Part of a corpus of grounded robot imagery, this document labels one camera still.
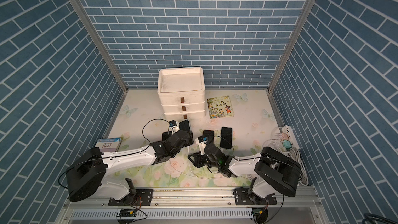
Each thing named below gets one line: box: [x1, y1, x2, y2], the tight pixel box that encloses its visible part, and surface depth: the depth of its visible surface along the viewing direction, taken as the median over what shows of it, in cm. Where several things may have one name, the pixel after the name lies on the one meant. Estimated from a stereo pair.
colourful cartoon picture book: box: [206, 95, 235, 119], surface depth 111 cm
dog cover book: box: [94, 137, 122, 152], surface depth 93 cm
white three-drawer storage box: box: [157, 66, 206, 120], surface depth 94 cm
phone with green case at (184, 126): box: [178, 119, 191, 132], surface depth 82 cm
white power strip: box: [281, 125, 300, 150], surface depth 96 cm
